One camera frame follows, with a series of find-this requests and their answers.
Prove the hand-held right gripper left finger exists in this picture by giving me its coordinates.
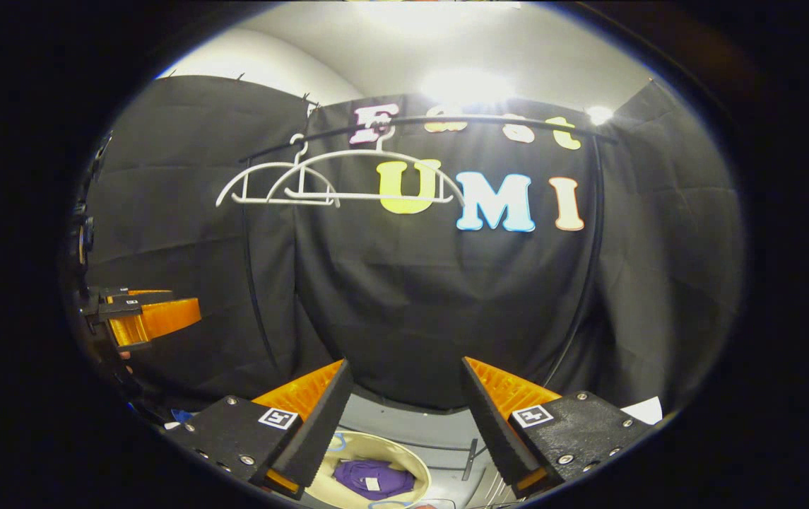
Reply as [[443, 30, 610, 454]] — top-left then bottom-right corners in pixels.
[[164, 358, 355, 499]]

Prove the beige round laundry hamper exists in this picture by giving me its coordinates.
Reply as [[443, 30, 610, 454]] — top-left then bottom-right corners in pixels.
[[303, 431, 433, 508]]

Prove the white plastic hanger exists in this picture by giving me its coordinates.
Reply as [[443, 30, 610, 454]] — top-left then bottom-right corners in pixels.
[[215, 132, 341, 209], [265, 113, 466, 207]]

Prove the white flat panel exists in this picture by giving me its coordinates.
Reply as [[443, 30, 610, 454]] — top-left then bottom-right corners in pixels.
[[620, 396, 663, 426]]

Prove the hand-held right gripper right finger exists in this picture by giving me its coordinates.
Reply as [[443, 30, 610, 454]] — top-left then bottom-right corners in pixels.
[[461, 356, 656, 498]]

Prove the black backdrop cloth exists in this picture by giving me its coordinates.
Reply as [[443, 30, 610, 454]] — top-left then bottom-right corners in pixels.
[[69, 74, 748, 418]]

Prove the purple knit cardigan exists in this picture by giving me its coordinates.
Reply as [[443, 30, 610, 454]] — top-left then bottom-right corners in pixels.
[[333, 458, 417, 501]]

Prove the black metal clothes rack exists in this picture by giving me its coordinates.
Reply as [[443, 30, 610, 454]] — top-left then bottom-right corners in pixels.
[[238, 115, 620, 481]]

